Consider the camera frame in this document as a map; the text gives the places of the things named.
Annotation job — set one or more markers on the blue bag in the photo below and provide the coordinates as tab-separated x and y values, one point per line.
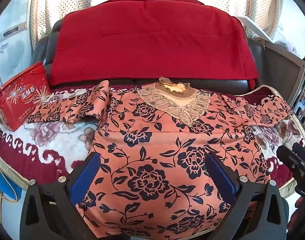
2	182

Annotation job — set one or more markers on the floral plush blanket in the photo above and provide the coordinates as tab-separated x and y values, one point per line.
55	140

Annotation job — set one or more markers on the dark leather sofa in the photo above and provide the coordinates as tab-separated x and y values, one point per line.
46	52

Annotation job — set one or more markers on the white appliance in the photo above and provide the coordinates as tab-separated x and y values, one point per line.
10	42

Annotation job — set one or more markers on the grey slatted rack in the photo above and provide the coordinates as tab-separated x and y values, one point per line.
303	92

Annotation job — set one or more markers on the red snack box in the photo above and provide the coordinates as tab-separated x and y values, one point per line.
22	97

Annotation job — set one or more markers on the grey board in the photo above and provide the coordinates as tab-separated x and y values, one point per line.
282	72

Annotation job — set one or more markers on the dotted cream curtain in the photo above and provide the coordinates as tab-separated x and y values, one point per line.
67	0

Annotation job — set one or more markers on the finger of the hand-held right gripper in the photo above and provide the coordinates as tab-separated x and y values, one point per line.
302	148
285	155

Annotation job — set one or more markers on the white shelf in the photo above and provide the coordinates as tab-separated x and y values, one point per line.
255	26

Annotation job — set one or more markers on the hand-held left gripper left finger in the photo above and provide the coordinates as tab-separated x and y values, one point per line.
85	177

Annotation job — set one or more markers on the person's right hand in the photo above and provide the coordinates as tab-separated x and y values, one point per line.
300	220

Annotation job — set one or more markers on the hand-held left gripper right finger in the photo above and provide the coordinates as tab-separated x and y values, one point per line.
221	177

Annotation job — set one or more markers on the orange floral shirt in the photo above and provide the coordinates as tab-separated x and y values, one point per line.
155	155

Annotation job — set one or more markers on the red blanket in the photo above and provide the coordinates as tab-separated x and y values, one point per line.
152	42

